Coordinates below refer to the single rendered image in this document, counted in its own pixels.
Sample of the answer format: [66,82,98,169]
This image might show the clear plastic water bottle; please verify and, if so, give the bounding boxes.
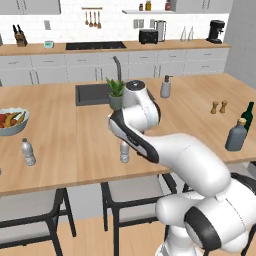
[119,139,131,164]
[21,137,37,167]

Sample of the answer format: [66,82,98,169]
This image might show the green plant in grey pot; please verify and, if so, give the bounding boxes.
[105,77,127,111]

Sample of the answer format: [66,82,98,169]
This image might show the dark grey sink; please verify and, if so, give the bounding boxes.
[75,82,156,107]

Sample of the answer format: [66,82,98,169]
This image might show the grey soap dispenser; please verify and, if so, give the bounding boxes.
[159,74,174,99]

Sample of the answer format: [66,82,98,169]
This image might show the grey tap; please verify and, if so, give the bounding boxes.
[112,55,124,84]

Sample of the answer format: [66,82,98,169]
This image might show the grey base cupboards run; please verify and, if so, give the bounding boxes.
[0,47,232,88]

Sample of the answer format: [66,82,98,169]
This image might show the brown wooden shaker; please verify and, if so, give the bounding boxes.
[210,100,220,115]
[219,100,229,115]

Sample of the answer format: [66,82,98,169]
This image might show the black hob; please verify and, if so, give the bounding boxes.
[65,41,128,52]

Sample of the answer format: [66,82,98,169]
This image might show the black toaster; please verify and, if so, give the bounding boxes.
[138,28,159,46]

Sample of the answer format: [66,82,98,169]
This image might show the grey glass bottle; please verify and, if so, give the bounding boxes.
[224,117,249,153]

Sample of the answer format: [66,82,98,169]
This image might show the pale blue fruit bowl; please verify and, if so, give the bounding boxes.
[0,107,31,137]

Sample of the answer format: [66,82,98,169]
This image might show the yellow banana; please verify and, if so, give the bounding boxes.
[4,111,27,128]

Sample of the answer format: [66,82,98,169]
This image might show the dark green glass bottle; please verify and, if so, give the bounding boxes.
[240,101,256,133]

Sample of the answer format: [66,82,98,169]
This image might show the black coffee machine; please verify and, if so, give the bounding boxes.
[205,19,227,45]

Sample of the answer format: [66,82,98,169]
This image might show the wooden knife block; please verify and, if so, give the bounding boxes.
[12,24,29,48]

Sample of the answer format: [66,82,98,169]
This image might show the white wall shelf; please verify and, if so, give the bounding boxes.
[121,9,176,15]

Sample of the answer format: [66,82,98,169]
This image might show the grey wall cupboards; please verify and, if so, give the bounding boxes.
[174,0,235,15]
[0,0,62,16]

